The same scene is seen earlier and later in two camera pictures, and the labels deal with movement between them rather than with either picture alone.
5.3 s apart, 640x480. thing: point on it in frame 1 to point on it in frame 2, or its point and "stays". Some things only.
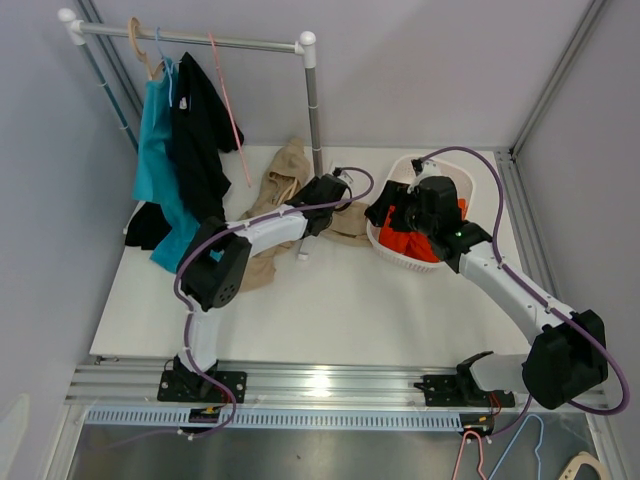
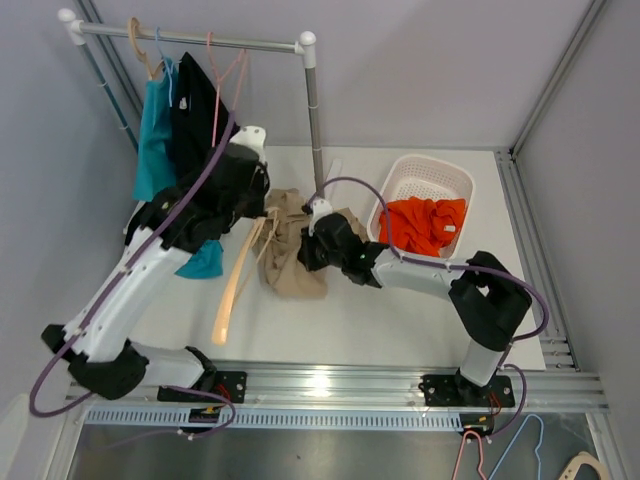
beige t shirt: x=286 y=178 to x=276 y=245
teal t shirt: x=155 y=180 stays
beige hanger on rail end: x=131 y=28 stays
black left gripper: x=309 y=188 to x=259 y=179
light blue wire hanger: x=170 y=67 stays
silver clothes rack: x=306 y=47 stays
